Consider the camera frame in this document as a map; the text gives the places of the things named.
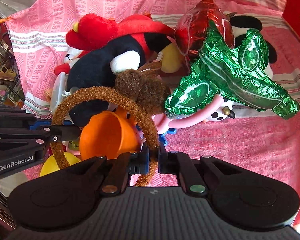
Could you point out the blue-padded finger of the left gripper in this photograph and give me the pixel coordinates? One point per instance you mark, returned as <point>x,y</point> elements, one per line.
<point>65,132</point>

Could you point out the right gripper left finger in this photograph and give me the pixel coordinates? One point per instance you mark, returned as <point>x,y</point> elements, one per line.
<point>139,162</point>

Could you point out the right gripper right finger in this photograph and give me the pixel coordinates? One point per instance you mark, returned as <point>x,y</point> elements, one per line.
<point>162,159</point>

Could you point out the orange plastic cup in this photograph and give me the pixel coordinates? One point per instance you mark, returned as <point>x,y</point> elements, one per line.
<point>109,134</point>

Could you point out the brown fuzzy headband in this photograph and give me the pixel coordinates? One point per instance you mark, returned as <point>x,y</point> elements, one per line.
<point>139,92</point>

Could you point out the green foil balloon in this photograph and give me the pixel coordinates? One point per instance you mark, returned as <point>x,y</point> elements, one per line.
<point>238,74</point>

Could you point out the red foil balloon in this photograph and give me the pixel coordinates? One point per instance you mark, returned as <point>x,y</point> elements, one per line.
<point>191,30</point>

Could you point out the panda plush toy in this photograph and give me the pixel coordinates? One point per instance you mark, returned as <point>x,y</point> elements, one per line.
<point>240,25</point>

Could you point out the blue plastic toy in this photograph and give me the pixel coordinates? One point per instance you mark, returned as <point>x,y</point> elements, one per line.
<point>162,137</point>

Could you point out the pink flexible tube toy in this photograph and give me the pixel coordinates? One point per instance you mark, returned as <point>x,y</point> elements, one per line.
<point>163,123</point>

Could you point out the yellow ball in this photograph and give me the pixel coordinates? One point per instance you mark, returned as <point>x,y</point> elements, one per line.
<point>51,165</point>

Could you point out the cow print ball toy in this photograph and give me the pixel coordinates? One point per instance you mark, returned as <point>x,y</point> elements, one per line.
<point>224,111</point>

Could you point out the Mickey Mouse plush toy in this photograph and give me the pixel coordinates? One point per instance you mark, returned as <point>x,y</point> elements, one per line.
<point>105,48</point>

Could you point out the pink striped cloth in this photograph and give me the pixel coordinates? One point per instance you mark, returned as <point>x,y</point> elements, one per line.
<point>259,141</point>

